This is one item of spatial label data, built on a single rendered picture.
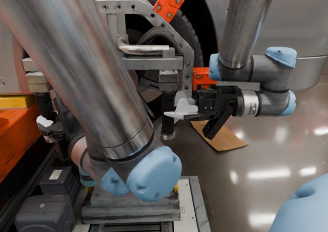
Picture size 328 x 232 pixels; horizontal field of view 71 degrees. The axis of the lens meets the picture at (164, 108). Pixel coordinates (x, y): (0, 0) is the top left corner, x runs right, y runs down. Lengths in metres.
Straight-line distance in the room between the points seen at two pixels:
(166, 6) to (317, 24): 0.64
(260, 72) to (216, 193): 1.09
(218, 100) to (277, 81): 0.16
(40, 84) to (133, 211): 0.81
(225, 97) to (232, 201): 1.01
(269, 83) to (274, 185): 1.18
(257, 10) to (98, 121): 0.35
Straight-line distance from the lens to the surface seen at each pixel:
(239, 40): 0.52
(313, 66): 1.20
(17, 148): 1.11
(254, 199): 1.63
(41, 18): 0.20
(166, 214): 1.27
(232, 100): 0.66
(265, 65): 0.65
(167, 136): 0.67
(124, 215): 1.28
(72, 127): 0.57
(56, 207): 1.03
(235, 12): 0.48
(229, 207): 1.54
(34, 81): 0.67
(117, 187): 0.45
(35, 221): 1.04
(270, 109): 0.69
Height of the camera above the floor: 1.12
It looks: 25 degrees down
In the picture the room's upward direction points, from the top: straight up
